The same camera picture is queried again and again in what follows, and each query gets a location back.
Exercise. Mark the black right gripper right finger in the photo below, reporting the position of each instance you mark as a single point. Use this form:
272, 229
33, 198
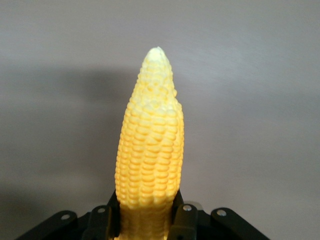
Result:
183, 222

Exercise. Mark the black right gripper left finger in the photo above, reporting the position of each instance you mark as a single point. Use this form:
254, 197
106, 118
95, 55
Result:
105, 222

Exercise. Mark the yellow corn cob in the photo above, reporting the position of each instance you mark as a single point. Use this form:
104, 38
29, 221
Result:
150, 150

